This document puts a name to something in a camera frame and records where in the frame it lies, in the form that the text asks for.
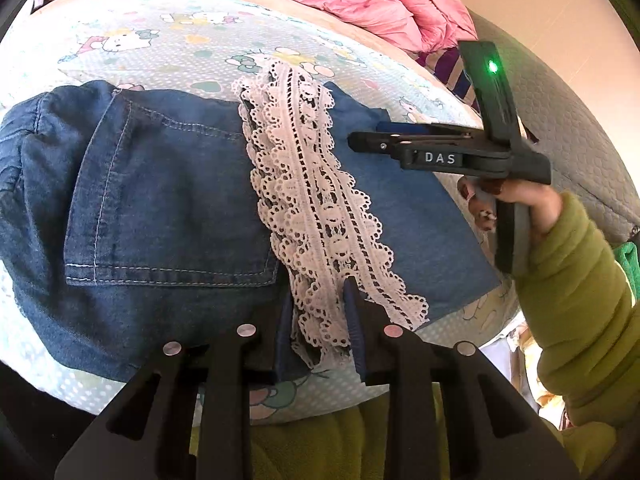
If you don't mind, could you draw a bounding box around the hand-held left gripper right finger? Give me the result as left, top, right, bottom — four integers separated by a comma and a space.
342, 277, 581, 480

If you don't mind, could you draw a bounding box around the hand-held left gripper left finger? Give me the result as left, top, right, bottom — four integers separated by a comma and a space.
54, 302, 301, 480

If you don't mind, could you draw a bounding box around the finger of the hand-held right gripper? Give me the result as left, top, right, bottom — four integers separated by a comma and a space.
347, 131, 413, 156
376, 120, 483, 137

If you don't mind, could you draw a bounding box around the blue denim pants lace trim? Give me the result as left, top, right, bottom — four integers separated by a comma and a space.
0, 60, 503, 383

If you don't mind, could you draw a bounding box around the person's right forearm green sleeve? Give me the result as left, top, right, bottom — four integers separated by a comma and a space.
512, 191, 640, 428

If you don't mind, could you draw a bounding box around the person's right hand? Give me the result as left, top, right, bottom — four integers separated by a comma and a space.
456, 176, 563, 235

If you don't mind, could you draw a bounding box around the striped purple cloth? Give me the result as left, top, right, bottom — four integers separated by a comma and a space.
414, 46, 478, 108

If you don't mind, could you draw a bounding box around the beige bed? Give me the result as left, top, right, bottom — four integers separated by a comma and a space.
270, 0, 482, 122

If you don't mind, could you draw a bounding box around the grey padded headboard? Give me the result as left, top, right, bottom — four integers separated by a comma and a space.
470, 9, 640, 247

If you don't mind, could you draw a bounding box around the person's green clothing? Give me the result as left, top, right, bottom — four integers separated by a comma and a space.
190, 385, 617, 480

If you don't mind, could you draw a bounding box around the pink quilt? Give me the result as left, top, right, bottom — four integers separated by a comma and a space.
117, 0, 479, 55

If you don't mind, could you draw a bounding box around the cartoon cat printed blanket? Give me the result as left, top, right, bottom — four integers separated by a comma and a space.
0, 0, 521, 428

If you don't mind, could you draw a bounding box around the bright green object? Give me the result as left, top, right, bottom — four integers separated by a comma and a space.
612, 241, 640, 307

